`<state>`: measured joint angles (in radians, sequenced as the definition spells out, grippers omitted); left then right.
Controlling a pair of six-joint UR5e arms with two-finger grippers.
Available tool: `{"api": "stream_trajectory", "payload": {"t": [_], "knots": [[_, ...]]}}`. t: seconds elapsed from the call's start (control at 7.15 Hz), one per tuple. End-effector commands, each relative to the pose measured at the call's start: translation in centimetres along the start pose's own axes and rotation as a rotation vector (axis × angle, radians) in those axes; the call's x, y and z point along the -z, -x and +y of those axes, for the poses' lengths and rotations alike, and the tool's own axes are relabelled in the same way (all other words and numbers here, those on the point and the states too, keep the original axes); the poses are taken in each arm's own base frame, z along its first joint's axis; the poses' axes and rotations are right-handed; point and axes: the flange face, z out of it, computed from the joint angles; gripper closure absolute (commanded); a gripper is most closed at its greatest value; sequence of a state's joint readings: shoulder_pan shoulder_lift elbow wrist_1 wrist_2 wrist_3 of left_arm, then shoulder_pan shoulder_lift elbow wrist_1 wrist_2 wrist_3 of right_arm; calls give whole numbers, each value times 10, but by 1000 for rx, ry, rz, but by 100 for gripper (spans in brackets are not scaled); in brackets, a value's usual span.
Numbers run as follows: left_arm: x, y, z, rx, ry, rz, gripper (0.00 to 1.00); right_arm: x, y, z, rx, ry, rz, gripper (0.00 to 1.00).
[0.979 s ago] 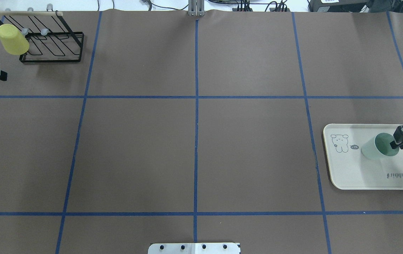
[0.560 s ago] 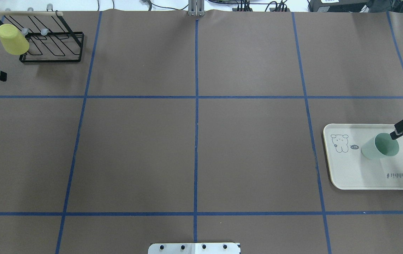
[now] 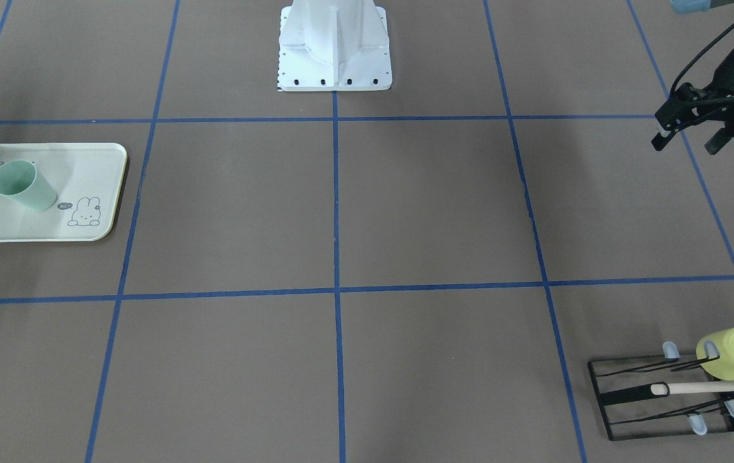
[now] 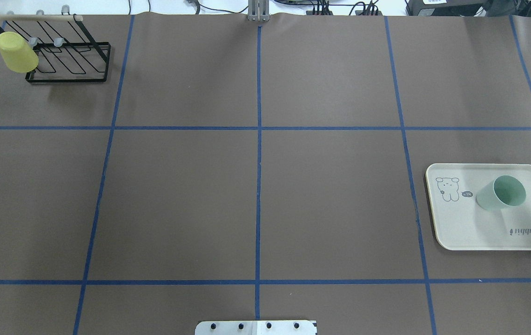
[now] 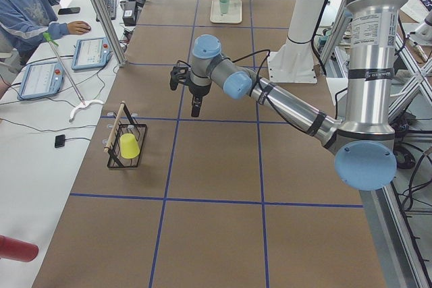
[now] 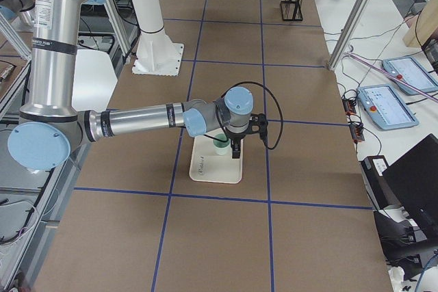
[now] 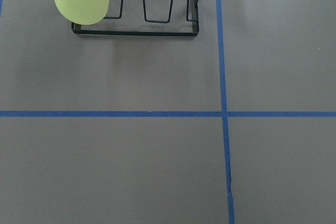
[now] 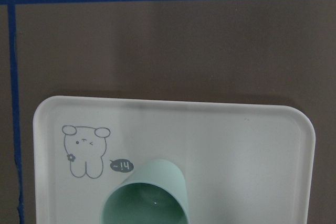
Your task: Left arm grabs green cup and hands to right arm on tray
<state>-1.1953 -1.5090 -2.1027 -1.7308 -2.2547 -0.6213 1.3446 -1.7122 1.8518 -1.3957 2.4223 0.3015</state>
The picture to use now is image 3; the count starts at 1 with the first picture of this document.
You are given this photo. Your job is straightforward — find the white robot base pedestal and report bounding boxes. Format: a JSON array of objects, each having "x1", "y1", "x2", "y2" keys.
[{"x1": 277, "y1": 1, "x2": 393, "y2": 92}]

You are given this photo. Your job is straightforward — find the black wire cup rack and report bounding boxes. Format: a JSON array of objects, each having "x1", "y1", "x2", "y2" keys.
[{"x1": 587, "y1": 341, "x2": 734, "y2": 442}]

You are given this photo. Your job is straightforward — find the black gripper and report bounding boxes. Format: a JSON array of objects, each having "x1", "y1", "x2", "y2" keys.
[{"x1": 651, "y1": 48, "x2": 734, "y2": 156}]

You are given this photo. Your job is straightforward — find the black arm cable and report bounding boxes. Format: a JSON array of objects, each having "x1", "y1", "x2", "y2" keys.
[{"x1": 668, "y1": 0, "x2": 734, "y2": 104}]

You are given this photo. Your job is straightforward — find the white bear print tray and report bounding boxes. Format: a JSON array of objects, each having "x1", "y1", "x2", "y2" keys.
[{"x1": 0, "y1": 143, "x2": 128, "y2": 242}]

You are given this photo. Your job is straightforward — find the green plastic cup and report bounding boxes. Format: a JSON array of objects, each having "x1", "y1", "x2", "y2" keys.
[{"x1": 0, "y1": 160, "x2": 58, "y2": 212}]

